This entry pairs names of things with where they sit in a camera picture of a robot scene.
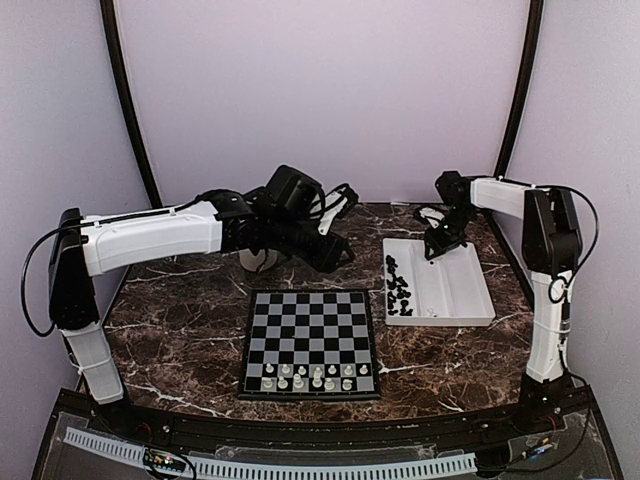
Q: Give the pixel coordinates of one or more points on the black chess pieces pile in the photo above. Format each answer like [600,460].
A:
[398,295]

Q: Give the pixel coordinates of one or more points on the black frame post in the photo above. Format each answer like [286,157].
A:
[521,89]
[118,67]

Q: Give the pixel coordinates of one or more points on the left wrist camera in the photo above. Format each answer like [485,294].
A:
[335,204]

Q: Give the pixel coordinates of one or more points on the white divided plastic tray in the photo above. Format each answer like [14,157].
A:
[452,284]

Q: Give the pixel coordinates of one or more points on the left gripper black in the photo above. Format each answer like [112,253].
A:
[326,259]

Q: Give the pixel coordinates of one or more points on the white ribbed cup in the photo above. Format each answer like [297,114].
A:
[256,263]

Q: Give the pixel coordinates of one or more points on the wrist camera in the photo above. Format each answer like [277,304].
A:
[428,216]
[335,204]

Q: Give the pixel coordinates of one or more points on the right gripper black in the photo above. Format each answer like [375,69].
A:
[440,246]

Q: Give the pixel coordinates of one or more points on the left black frame post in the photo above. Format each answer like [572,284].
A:
[118,67]

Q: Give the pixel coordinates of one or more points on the right black frame post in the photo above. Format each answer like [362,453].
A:
[521,89]

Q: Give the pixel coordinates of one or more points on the white king chess piece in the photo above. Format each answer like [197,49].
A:
[317,381]

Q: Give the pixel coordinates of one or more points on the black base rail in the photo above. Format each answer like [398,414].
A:
[480,430]

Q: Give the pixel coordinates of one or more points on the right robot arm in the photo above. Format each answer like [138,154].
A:
[551,245]

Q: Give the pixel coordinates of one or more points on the white queen chess piece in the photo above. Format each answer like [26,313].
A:
[298,382]

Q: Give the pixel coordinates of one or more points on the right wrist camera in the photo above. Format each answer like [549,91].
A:
[428,216]

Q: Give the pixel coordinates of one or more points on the white bishop chess piece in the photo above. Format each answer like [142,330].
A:
[282,383]

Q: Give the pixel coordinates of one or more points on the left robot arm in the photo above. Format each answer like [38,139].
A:
[218,221]

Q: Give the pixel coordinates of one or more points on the black and grey chessboard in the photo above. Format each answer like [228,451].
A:
[310,328]

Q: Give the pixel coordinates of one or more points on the white slotted cable duct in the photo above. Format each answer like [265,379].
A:
[169,465]

